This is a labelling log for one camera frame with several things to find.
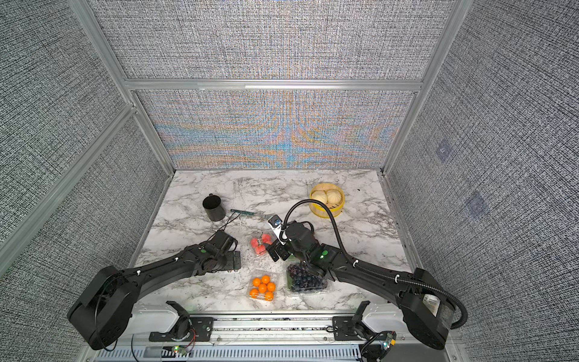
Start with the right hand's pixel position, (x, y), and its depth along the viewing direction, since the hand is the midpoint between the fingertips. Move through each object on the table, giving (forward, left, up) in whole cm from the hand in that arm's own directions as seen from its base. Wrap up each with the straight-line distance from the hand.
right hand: (274, 228), depth 78 cm
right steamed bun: (+22, -25, -12) cm, 35 cm away
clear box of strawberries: (+2, +7, -14) cm, 15 cm away
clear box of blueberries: (-13, -9, -13) cm, 20 cm away
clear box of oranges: (-16, +5, -14) cm, 21 cm away
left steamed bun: (+23, -19, -10) cm, 31 cm away
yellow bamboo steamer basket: (+16, -18, -13) cm, 28 cm away
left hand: (-5, +17, -17) cm, 24 cm away
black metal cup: (+17, +28, -8) cm, 33 cm away
